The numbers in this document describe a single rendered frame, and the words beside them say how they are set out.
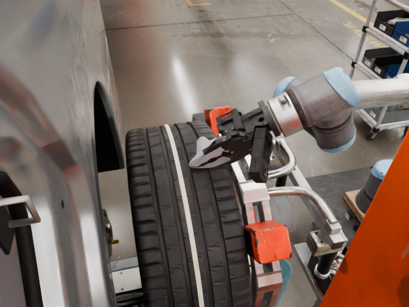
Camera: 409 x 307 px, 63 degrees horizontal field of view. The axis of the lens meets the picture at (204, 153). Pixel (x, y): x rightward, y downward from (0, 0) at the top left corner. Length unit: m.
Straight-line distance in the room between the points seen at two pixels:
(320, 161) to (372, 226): 2.19
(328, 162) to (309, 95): 1.99
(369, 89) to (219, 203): 0.58
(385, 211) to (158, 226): 0.44
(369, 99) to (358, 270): 0.64
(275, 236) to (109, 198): 1.73
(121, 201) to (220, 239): 1.62
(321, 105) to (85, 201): 0.47
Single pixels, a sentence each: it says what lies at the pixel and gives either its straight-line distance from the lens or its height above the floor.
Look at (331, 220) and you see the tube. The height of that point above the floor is 1.01.
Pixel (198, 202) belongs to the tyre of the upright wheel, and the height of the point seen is 1.15.
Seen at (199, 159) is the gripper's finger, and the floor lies 1.21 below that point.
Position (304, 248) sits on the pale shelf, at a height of 0.45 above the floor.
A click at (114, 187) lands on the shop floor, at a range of 2.40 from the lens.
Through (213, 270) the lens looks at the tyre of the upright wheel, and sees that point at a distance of 0.74.
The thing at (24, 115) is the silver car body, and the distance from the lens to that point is 0.37.
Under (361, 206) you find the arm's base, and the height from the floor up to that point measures 0.37.
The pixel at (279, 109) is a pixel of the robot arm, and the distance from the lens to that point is 0.70.
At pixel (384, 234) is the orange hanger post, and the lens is 0.47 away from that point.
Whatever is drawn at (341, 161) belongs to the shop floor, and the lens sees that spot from 2.71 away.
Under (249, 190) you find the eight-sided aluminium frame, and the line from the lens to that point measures 0.80.
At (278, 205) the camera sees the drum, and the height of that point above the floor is 0.91.
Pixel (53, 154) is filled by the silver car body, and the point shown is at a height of 1.44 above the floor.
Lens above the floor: 1.70
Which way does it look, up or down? 41 degrees down
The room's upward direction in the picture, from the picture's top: straight up
